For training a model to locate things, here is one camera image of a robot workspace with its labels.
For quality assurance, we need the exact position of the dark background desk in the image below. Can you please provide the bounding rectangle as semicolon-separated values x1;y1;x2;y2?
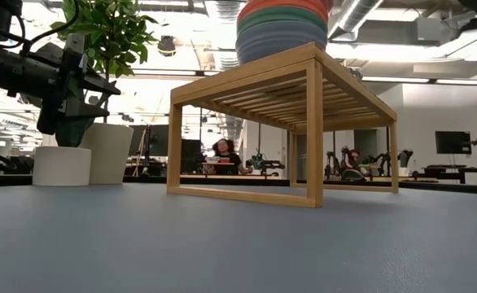
411;164;477;185

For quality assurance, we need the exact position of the black background screen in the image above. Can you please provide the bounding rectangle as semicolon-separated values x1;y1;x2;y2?
129;124;169;158

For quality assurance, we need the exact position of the large white plant pot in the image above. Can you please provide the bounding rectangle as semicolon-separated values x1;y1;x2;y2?
79;122;134;186

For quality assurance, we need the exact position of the red plastic bowl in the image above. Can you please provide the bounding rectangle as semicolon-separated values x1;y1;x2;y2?
236;0;334;24

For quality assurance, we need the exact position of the ribbed ceiling duct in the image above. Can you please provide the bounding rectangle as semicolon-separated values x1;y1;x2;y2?
205;0;243;70

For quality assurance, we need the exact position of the small white plant pot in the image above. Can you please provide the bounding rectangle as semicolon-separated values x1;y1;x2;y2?
32;146;93;187

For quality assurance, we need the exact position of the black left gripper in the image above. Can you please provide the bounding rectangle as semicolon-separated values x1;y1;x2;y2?
37;33;122;136

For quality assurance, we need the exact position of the large leafy green plant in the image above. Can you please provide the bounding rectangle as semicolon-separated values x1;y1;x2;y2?
50;0;160;123

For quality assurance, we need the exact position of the black ceiling dome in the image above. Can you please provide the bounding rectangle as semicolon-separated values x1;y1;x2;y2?
157;35;177;57

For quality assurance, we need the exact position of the black wall monitor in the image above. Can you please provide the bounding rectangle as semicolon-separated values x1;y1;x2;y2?
435;130;473;155

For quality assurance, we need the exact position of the person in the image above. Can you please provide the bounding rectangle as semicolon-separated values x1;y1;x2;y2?
210;138;250;176
342;146;365;181

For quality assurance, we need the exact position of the blue table mat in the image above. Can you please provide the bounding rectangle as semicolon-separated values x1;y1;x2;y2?
0;182;477;293

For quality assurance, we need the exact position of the wooden slatted shelf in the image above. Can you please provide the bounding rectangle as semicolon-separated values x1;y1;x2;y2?
165;42;400;209

